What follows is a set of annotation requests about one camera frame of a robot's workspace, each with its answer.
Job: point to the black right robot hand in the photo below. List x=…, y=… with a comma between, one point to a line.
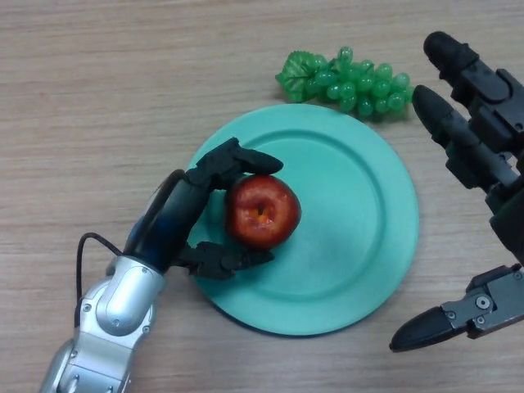
x=511, y=229

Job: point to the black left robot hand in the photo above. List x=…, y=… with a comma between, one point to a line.
x=168, y=225

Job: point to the red apple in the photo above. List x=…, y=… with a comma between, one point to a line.
x=262, y=213

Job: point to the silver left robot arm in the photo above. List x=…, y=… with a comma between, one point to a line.
x=118, y=299

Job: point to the green round plate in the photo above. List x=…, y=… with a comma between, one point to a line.
x=348, y=229

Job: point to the green plastic grape bunch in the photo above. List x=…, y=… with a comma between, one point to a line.
x=348, y=88

